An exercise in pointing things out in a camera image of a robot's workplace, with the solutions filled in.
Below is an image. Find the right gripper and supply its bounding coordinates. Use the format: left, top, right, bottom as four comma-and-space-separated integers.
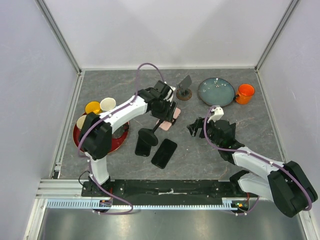
186, 115, 222, 148

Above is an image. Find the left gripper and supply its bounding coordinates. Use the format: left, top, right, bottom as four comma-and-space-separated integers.
150, 98, 178, 124

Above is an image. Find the copper base phone stand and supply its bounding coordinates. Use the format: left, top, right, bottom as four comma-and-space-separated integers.
176, 75, 192, 101

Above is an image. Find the pink case phone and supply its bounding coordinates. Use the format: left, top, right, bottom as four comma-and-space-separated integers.
159, 108, 181, 131

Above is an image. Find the black round phone stand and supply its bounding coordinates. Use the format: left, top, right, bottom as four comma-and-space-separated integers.
138, 120, 163, 147

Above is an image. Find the black phone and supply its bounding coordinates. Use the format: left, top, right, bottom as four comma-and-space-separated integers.
134, 137, 152, 157
151, 138, 178, 169

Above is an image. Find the black wedge phone stand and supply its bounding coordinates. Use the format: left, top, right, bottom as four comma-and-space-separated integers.
222, 123, 245, 150

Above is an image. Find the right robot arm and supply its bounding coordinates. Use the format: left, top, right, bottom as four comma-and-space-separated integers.
187, 117, 318, 218

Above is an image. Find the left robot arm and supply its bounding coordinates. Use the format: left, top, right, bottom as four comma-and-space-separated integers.
78, 81, 177, 197

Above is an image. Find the blue ceramic plate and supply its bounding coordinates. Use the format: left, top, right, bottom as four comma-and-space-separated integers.
197, 77, 236, 107

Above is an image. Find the orange mug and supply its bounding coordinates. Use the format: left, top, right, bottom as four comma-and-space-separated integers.
234, 83, 255, 105

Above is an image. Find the white mug light blue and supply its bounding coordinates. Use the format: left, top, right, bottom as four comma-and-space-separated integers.
99, 97, 116, 112

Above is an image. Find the red round tray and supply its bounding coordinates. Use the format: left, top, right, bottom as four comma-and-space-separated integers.
72, 112, 130, 154

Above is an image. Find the yellow mug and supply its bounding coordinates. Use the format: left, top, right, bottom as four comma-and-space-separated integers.
84, 101, 102, 115

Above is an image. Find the cream mug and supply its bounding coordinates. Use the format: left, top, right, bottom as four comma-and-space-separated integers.
75, 114, 87, 130

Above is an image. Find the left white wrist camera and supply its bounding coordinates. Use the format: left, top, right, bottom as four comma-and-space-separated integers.
164, 86, 177, 102

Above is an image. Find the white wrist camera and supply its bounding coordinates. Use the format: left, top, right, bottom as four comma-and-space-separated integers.
207, 106, 224, 123
164, 86, 177, 102

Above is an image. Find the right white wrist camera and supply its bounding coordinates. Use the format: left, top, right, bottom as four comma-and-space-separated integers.
207, 106, 224, 123

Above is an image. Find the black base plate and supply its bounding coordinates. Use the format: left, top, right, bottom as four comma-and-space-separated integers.
81, 178, 261, 206

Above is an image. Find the grey cable duct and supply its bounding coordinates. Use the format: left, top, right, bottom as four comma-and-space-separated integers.
46, 199, 238, 211

